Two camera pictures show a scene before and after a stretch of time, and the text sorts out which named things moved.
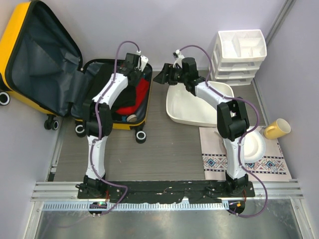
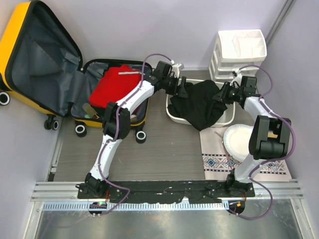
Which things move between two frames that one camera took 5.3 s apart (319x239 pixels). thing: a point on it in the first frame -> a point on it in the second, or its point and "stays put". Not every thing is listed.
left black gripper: x=133 y=83 -> x=183 y=91
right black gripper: x=161 y=78 -> x=221 y=95
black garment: x=127 y=100 -> x=200 y=108
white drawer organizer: x=237 y=55 stays put
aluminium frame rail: x=285 y=189 stays put
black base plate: x=196 y=192 stays put
